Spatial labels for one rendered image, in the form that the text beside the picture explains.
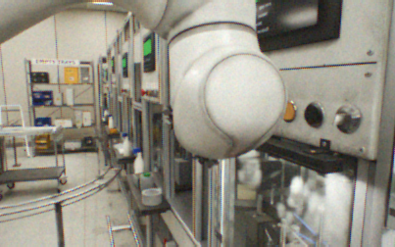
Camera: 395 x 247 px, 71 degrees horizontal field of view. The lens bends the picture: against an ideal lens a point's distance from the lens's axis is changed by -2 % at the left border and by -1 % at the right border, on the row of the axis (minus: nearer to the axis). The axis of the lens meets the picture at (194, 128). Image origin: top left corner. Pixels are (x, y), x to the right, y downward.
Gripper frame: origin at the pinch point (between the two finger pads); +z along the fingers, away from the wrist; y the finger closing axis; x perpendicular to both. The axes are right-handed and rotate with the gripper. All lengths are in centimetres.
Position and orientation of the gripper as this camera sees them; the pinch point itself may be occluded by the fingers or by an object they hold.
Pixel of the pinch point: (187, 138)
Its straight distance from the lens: 63.0
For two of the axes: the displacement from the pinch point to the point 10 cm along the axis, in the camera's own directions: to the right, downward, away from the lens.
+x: -7.6, 6.3, -1.9
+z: -1.4, 1.3, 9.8
